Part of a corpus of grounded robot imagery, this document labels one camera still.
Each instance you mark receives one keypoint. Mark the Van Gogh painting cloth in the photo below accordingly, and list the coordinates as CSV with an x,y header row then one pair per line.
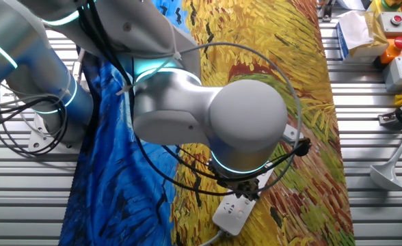
x,y
290,51

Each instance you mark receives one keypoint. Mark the gray box red button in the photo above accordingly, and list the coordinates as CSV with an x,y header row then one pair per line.
x,y
392,25

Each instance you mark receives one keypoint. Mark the gray wrist camera with bracket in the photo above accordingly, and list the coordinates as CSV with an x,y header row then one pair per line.
x,y
291,133

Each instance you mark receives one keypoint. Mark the blue white tissue box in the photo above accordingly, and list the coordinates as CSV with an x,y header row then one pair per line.
x,y
358,34

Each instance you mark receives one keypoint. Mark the small metal bracket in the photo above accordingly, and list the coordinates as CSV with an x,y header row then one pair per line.
x,y
389,118

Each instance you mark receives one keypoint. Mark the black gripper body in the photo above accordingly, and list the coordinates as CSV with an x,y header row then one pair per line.
x,y
240,186

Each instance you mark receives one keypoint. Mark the metal profile bracket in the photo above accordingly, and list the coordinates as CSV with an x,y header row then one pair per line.
x,y
325,12

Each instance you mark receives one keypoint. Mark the yellow plastic clip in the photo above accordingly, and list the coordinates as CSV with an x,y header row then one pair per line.
x,y
401,99

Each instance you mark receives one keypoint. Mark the orange emergency stop box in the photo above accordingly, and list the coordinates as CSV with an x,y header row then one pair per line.
x,y
392,54

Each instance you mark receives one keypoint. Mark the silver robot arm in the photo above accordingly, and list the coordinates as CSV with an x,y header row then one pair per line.
x,y
187,102

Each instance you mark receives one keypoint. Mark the gray box green button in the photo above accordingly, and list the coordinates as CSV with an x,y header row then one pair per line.
x,y
397,73

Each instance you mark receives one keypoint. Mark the white four-button power strip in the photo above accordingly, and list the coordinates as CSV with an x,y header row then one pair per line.
x,y
233,213

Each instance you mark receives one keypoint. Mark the yellow green plastic object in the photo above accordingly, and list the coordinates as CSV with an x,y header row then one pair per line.
x,y
389,5

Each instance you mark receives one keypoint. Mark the white paper sheet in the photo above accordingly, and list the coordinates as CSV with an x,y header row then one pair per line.
x,y
351,3

